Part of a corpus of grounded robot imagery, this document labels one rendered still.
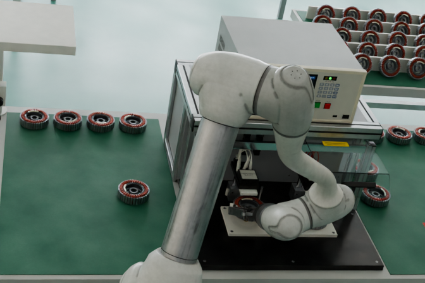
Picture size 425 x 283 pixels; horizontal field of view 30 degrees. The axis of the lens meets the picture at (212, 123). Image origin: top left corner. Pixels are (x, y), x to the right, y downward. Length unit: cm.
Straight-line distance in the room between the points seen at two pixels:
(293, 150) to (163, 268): 46
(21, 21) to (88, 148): 54
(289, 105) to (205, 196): 32
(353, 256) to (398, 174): 65
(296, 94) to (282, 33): 96
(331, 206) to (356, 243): 46
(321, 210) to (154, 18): 387
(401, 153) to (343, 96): 79
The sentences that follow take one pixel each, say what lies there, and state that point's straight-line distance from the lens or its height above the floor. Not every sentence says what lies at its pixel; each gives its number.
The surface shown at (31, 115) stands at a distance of 319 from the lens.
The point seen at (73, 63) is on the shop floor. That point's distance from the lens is 528.
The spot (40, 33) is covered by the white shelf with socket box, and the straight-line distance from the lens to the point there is 286.
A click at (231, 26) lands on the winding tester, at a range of 284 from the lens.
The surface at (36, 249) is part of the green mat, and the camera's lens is 259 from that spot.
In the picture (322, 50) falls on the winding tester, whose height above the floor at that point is 132.
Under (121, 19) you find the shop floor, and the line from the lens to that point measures 598.
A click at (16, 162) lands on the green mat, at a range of 297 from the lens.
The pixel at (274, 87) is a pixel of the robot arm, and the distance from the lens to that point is 194.
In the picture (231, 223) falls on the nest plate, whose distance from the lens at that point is 274.
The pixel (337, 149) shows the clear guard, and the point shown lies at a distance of 274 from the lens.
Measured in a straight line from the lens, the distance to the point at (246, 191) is 274.
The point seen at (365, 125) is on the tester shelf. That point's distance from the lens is 283.
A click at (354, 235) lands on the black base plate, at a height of 77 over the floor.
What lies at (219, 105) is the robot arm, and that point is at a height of 148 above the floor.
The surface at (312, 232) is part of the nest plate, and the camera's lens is 280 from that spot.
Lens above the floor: 244
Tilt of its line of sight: 31 degrees down
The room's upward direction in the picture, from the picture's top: 11 degrees clockwise
